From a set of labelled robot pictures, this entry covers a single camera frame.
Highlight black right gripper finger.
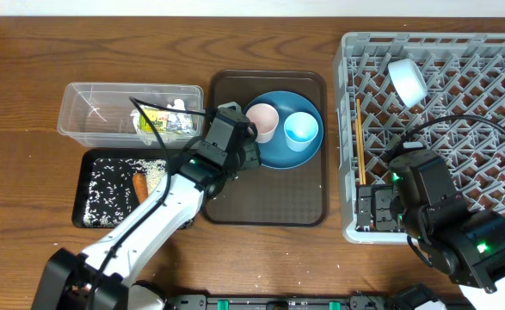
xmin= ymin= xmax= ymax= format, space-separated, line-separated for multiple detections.
xmin=372 ymin=185 xmax=397 ymax=231
xmin=356 ymin=186 xmax=372 ymax=231

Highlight wooden chopstick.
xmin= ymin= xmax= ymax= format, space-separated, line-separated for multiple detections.
xmin=355 ymin=98 xmax=365 ymax=185
xmin=356 ymin=114 xmax=366 ymax=185

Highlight dark blue plate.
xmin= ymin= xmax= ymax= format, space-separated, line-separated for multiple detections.
xmin=244 ymin=90 xmax=323 ymax=169

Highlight pink cup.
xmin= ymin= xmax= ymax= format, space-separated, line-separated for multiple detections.
xmin=246 ymin=103 xmax=280 ymax=144

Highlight light blue cup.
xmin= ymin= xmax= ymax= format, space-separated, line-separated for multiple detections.
xmin=283 ymin=112 xmax=319 ymax=152

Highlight yellow green snack wrapper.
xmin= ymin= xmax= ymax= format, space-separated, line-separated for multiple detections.
xmin=131 ymin=107 xmax=195 ymax=135

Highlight grey dishwasher rack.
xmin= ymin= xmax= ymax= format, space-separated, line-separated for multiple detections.
xmin=333 ymin=32 xmax=505 ymax=244

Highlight light blue bowl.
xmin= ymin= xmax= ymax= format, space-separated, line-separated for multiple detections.
xmin=388 ymin=59 xmax=428 ymax=109

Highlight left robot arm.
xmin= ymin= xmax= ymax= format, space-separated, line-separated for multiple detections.
xmin=32 ymin=103 xmax=261 ymax=309

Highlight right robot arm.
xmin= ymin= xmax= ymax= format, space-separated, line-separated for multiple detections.
xmin=387 ymin=143 xmax=505 ymax=309

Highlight black food waste tray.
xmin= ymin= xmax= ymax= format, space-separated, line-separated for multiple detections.
xmin=71 ymin=149 xmax=165 ymax=228

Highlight brown serving tray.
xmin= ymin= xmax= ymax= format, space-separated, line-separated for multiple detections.
xmin=202 ymin=70 xmax=329 ymax=227

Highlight clear plastic bin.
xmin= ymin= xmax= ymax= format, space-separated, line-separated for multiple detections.
xmin=58 ymin=83 xmax=204 ymax=149

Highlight orange sausage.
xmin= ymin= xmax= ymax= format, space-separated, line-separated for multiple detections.
xmin=132 ymin=172 xmax=149 ymax=203

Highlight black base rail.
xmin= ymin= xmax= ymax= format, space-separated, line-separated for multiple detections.
xmin=167 ymin=294 xmax=474 ymax=310

